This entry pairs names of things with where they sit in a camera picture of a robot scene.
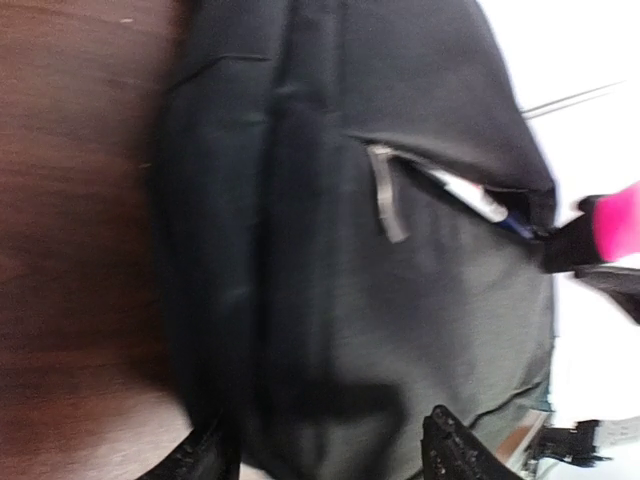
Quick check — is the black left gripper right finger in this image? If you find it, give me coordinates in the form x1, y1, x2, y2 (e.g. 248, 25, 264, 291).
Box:
421, 405, 521, 480

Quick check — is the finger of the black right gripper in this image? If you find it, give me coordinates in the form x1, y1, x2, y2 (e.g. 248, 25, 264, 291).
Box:
574, 266, 640, 324

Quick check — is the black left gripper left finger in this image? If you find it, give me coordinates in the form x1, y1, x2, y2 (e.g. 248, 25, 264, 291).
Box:
136, 419, 240, 480

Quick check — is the white pen blue cap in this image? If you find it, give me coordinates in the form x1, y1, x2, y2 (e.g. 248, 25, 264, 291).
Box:
427, 169, 534, 240

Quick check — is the pink highlighter marker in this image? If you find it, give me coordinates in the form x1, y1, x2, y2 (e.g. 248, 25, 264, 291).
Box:
539, 182, 640, 275

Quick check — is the black student backpack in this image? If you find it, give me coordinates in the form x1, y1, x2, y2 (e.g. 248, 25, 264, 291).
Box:
148, 1, 556, 479

